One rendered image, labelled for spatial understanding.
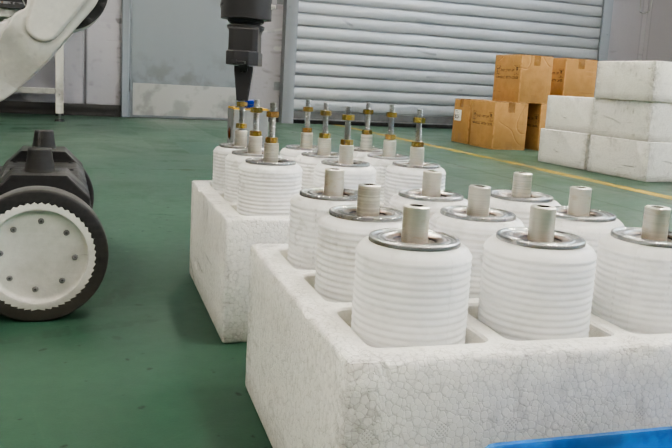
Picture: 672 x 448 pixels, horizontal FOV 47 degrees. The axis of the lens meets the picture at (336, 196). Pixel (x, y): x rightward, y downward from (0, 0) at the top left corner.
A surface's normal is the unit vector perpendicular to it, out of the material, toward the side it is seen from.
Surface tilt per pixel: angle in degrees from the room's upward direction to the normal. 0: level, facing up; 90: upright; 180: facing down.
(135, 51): 90
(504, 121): 90
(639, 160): 90
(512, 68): 90
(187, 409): 0
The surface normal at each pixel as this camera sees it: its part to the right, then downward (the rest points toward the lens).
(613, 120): -0.93, 0.00
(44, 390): 0.06, -0.99
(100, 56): 0.33, 0.16
